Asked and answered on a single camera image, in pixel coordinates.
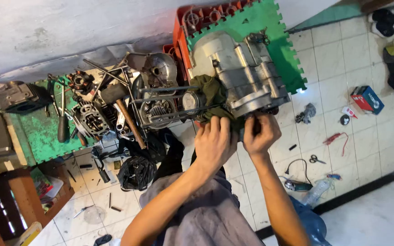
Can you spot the black grip tool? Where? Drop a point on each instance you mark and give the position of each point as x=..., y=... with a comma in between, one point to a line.
x=102, y=167

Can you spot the black plastic bag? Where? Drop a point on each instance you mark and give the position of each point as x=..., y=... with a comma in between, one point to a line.
x=137, y=172

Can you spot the dark engine cylinder block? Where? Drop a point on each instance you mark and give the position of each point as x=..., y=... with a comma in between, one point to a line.
x=21, y=97

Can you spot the engine cover with gear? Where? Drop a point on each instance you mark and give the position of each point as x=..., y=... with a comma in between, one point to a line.
x=157, y=111

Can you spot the clear round lid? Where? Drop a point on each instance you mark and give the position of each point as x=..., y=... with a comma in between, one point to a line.
x=94, y=215

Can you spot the thin black rod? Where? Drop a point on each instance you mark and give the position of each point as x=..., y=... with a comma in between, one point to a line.
x=109, y=201

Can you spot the red and blue carton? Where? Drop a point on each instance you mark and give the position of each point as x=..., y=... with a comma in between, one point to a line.
x=368, y=99

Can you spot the worn green foam mat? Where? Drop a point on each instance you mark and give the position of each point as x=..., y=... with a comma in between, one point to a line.
x=41, y=136

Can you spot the red and white tube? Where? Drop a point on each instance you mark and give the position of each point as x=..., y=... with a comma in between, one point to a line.
x=349, y=112

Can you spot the yellow box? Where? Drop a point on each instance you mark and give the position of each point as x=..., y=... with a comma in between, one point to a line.
x=29, y=235

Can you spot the silver round engine cover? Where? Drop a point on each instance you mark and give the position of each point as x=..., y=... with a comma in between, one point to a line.
x=159, y=70

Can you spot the person's grey trousers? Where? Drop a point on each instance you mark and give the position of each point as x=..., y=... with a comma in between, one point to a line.
x=203, y=218

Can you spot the flat black bar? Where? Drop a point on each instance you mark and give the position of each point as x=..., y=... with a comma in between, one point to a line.
x=86, y=166

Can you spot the clear plastic container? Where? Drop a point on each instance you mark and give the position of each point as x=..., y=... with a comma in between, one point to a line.
x=51, y=191

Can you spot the black rag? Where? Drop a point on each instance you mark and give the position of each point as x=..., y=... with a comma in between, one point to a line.
x=102, y=240

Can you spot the silver piston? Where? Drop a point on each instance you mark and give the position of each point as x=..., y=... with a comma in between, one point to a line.
x=193, y=101

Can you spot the small black piece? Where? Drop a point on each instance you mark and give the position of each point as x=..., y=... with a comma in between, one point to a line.
x=292, y=147

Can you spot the short black bar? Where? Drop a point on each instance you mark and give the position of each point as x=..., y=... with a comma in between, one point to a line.
x=116, y=208

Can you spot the person's left hand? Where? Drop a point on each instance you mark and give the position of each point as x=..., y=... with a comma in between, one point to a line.
x=214, y=147

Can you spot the teal power tool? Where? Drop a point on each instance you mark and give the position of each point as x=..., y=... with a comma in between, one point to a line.
x=298, y=186

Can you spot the person's right hand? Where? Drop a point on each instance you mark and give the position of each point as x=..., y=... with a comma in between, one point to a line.
x=263, y=138

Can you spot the black cloth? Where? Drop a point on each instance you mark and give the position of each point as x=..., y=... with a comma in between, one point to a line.
x=173, y=153

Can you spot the blue water jug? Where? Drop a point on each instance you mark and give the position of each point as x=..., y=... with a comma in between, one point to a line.
x=311, y=225

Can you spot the dark engine stud rod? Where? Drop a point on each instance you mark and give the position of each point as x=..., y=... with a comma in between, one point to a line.
x=166, y=89
x=183, y=112
x=156, y=99
x=169, y=120

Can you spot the long metal T wrench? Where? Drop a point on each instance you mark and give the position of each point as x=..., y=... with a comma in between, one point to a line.
x=106, y=72

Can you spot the red plastic crate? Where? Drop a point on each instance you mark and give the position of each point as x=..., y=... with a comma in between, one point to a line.
x=181, y=37

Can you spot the olive green cloth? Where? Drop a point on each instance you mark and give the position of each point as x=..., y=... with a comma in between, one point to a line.
x=210, y=92

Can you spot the black copper stator coil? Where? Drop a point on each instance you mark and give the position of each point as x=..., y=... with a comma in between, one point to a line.
x=80, y=82

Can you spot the grey cylinder head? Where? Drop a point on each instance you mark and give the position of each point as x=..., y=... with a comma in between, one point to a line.
x=92, y=119

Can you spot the clear plastic bottle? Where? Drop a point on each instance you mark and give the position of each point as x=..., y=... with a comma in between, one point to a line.
x=316, y=191

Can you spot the brown wooden shelf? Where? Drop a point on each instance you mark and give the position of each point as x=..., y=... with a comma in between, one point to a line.
x=15, y=201

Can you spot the small blue object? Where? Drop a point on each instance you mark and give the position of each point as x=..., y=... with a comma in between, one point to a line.
x=334, y=176

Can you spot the chrome wrench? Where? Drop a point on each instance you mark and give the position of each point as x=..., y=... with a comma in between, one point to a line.
x=121, y=119

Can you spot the silver engine crankcase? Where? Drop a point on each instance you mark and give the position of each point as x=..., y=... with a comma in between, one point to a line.
x=238, y=71

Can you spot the pair of black shoes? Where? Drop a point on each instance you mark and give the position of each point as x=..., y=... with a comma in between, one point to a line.
x=384, y=22

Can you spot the round black cap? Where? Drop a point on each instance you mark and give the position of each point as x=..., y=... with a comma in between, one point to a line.
x=344, y=119

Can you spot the green foam puzzle mat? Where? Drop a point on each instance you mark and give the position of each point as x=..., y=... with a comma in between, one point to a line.
x=251, y=20

